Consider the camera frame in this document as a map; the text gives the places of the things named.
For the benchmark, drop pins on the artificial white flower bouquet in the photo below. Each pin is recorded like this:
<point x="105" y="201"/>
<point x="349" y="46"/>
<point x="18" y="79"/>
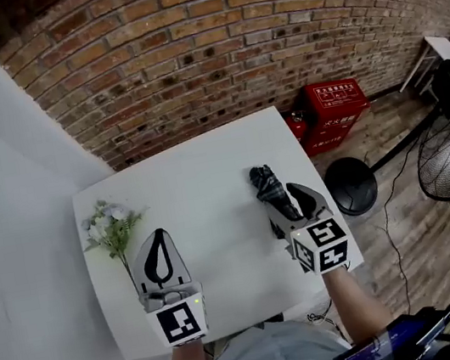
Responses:
<point x="109" y="227"/>

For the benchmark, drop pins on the person's right forearm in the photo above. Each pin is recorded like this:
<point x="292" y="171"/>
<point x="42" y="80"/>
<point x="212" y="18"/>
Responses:
<point x="354" y="303"/>

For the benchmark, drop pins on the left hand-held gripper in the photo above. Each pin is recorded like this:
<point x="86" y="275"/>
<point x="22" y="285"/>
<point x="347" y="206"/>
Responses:
<point x="180" y="316"/>

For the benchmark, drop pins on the white table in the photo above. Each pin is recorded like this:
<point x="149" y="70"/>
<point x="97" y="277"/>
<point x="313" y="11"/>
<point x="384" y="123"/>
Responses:
<point x="206" y="169"/>

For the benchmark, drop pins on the large red fire equipment box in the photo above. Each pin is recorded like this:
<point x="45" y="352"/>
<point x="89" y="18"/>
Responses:
<point x="336" y="116"/>

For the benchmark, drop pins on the red fire extinguisher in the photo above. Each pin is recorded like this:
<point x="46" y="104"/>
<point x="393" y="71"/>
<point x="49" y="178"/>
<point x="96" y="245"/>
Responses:
<point x="295" y="128"/>

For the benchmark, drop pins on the white desk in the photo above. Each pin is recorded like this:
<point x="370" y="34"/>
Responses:
<point x="443" y="48"/>

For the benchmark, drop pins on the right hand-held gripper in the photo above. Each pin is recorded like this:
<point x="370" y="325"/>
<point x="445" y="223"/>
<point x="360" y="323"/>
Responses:
<point x="323" y="246"/>

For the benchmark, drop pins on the black device with screen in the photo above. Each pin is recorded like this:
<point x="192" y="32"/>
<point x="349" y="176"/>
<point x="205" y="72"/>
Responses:
<point x="392" y="345"/>

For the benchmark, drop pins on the dark plaid umbrella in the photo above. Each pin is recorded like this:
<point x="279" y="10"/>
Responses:
<point x="268" y="186"/>

